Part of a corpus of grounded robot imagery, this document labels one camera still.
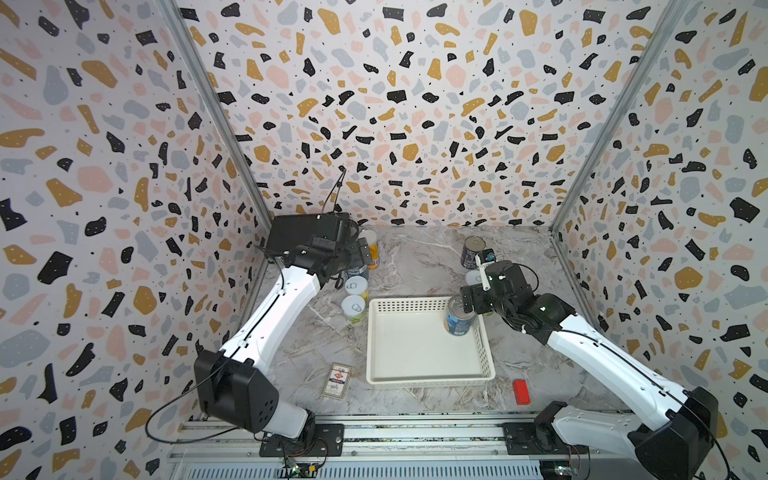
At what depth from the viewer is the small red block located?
81cm

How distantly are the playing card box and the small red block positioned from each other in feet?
1.56

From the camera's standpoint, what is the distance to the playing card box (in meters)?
0.81
